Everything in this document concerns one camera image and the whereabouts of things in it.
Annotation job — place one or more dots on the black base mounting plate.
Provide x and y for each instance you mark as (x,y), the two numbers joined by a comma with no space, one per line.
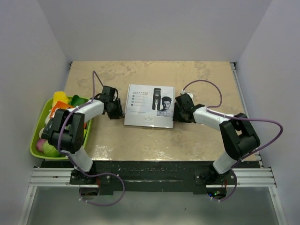
(147,176)

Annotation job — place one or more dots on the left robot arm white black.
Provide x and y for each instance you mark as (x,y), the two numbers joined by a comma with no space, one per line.
(65,131)

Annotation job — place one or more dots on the orange razor package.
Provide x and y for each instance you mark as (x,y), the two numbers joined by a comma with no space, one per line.
(59,105)

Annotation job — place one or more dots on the pink ball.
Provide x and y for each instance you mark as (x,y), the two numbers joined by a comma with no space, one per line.
(39,144)

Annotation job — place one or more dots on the green plush toy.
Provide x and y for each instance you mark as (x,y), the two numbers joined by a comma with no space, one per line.
(77,101)

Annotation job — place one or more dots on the green plastic tray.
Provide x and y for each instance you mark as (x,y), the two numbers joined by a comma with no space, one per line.
(44,116)

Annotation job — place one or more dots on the light green ball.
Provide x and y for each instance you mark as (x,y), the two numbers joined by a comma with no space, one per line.
(50,151)

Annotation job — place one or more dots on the yellow plush toy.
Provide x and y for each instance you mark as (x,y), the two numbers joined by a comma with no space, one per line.
(60,96)

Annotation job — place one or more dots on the aluminium frame rail right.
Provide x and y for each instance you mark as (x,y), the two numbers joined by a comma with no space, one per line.
(272,190)

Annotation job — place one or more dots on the white cardboard box lid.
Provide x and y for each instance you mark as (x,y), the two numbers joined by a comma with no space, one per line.
(149,106)

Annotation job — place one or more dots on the black product box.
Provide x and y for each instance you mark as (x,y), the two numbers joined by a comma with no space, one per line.
(46,133)

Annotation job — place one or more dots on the aluminium frame rail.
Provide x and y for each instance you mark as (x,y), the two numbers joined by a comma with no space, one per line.
(43,177)
(272,190)

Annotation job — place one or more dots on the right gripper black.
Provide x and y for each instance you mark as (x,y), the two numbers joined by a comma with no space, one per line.
(176,116)

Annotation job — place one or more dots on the aluminium frame rail left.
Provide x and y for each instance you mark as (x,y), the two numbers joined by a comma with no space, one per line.
(43,177)

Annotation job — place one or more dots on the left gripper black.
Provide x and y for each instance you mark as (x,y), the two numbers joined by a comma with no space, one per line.
(119,113)

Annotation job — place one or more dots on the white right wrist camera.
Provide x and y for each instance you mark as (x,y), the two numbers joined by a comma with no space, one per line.
(189,93)

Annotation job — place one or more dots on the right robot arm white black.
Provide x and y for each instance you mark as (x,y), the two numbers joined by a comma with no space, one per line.
(238,135)

